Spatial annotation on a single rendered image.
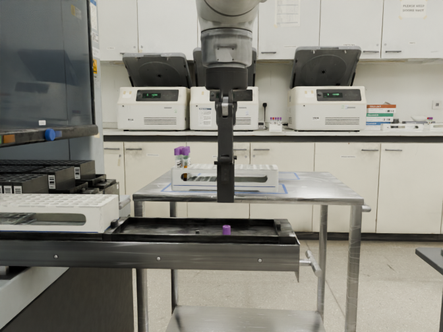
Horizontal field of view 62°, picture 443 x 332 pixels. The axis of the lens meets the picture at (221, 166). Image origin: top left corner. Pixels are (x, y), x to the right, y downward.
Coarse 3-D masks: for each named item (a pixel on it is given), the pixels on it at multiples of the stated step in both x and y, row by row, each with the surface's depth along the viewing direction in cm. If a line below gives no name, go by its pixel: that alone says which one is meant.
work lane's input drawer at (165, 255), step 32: (128, 224) 77; (160, 224) 77; (192, 224) 77; (224, 224) 76; (256, 224) 76; (288, 224) 72; (0, 256) 67; (32, 256) 66; (64, 256) 66; (96, 256) 66; (128, 256) 66; (160, 256) 65; (192, 256) 65; (224, 256) 65; (256, 256) 64; (288, 256) 64
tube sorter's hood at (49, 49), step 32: (0, 0) 74; (32, 0) 86; (64, 0) 101; (0, 32) 74; (32, 32) 86; (64, 32) 102; (0, 64) 74; (32, 64) 86; (64, 64) 102; (0, 96) 75; (32, 96) 86; (64, 96) 102; (0, 128) 75; (32, 128) 85; (64, 128) 99; (96, 128) 122
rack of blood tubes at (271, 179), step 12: (180, 168) 103; (192, 168) 103; (204, 168) 104; (216, 168) 104; (240, 168) 103; (252, 168) 103; (264, 168) 103; (276, 168) 103; (180, 180) 103; (192, 180) 105; (204, 180) 105; (216, 180) 112; (240, 180) 112; (252, 180) 111; (264, 180) 111; (276, 180) 101
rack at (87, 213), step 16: (0, 208) 67; (16, 208) 67; (32, 208) 67; (48, 208) 67; (64, 208) 67; (80, 208) 67; (96, 208) 67; (112, 208) 72; (0, 224) 68; (16, 224) 74; (32, 224) 75; (48, 224) 75; (64, 224) 75; (80, 224) 75; (96, 224) 67
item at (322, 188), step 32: (160, 192) 100; (192, 192) 100; (256, 192) 100; (288, 192) 100; (320, 192) 100; (352, 192) 100; (320, 224) 138; (352, 224) 95; (320, 256) 140; (352, 256) 96; (320, 288) 141; (352, 288) 97; (192, 320) 137; (224, 320) 137; (256, 320) 137; (288, 320) 137; (320, 320) 137; (352, 320) 98
